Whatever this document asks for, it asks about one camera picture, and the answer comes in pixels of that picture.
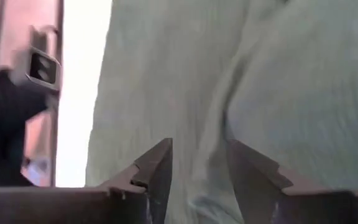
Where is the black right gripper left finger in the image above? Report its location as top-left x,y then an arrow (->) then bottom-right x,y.
0,138 -> 174,224

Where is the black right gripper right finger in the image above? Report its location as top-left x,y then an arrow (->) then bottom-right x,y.
225,138 -> 358,224

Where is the dark green garment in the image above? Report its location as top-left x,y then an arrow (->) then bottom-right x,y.
85,0 -> 358,224

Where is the black fabric bundle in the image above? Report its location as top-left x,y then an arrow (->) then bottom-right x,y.
0,68 -> 48,188

